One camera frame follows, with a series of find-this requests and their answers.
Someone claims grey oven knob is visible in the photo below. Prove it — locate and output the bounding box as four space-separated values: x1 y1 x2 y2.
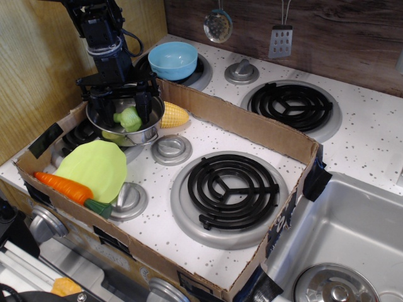
29 206 69 243
146 277 182 302

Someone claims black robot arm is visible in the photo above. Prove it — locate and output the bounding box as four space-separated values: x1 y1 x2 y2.
61 0 160 126

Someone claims metal pot lid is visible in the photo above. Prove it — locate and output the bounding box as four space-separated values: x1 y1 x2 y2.
292 263 380 302

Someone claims front right black burner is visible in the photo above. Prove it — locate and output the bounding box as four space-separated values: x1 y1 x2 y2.
187 154 280 230

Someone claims grey oven knob left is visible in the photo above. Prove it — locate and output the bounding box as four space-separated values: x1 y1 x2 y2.
29 206 69 243

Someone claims black burner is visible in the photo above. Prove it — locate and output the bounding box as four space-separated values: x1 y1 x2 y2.
187 154 280 230
247 83 333 132
134 54 205 86
62 120 98 156

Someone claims orange sponge piece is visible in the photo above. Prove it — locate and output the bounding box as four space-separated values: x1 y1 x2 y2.
50 277 82 297

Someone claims orange toy carrot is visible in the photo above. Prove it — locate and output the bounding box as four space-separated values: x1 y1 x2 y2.
33 172 112 219

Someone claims stainless steel sink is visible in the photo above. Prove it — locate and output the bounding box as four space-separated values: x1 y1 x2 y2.
266 173 402 301

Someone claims light green plastic plate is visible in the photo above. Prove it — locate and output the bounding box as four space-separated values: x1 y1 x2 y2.
55 140 127 203

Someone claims back right black burner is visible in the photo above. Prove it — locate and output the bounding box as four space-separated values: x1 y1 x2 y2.
247 83 333 132

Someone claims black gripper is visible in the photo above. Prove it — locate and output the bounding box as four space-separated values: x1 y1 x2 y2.
76 47 161 127

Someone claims grey front stove knob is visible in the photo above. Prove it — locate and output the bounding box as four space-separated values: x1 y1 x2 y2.
110 182 148 221

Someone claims hanging metal spatula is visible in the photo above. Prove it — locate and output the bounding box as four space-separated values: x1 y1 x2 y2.
268 1 293 59

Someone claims grey centre stove knob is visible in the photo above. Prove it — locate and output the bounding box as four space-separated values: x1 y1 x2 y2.
151 135 193 166

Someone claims black cable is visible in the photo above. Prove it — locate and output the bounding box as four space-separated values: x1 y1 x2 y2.
0 282 23 302

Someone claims green toy broccoli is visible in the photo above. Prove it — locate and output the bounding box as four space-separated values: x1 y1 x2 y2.
113 106 142 132

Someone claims stainless steel pot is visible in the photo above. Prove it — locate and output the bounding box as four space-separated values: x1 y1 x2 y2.
86 97 165 147

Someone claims yellow toy corn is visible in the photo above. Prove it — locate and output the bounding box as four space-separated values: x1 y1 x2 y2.
160 101 190 128

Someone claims back left black burner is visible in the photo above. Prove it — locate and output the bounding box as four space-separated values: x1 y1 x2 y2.
134 54 205 86

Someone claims light blue bowl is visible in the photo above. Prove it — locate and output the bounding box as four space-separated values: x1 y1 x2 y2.
147 42 198 81

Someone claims front left black burner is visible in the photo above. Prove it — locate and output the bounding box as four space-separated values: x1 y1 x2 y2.
62 120 98 156

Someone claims hanging metal skimmer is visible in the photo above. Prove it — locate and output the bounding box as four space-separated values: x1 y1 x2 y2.
203 1 233 43

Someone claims brown cardboard fence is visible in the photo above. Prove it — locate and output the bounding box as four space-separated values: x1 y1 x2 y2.
16 80 321 301

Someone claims grey oven knob bottom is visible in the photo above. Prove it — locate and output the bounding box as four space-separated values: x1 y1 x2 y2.
146 277 182 302

